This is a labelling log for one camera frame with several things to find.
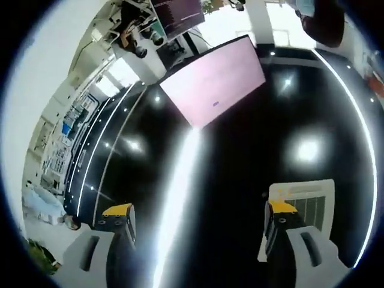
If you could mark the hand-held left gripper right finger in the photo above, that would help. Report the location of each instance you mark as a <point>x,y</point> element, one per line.
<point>312,255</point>

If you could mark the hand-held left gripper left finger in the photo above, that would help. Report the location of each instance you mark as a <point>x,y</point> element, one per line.
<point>90,255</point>

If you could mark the white ceiling air vent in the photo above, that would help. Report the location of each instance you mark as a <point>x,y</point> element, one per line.
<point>312,195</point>

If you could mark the wide white ceiling light strip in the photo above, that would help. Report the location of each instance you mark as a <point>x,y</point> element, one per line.
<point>180,195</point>

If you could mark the cluttered storage shelf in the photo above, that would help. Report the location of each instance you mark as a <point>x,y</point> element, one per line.
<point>69,141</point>

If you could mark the small blue box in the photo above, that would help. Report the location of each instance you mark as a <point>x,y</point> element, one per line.
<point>66,128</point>

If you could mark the thin curved ceiling light strip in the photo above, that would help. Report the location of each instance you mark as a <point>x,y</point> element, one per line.
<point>360,126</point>

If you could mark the red object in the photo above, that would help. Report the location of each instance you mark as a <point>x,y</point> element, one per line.
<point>376,85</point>

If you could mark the monitor with pink screen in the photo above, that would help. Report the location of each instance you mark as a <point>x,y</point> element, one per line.
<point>213,81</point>

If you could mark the monitor with dark screen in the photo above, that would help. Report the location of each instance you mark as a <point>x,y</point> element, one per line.
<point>180,16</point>

